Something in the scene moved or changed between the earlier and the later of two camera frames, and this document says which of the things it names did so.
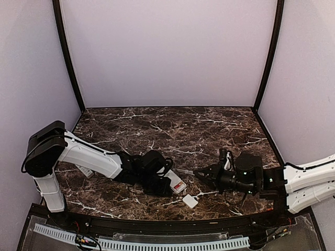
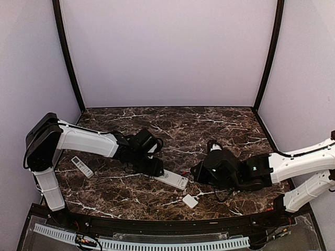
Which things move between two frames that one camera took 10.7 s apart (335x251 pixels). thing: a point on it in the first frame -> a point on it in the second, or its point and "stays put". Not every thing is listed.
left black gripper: [162, 192] -> [154, 169]
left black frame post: [58, 14] stays put
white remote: [88, 172] stays put
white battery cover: [190, 201] stays put
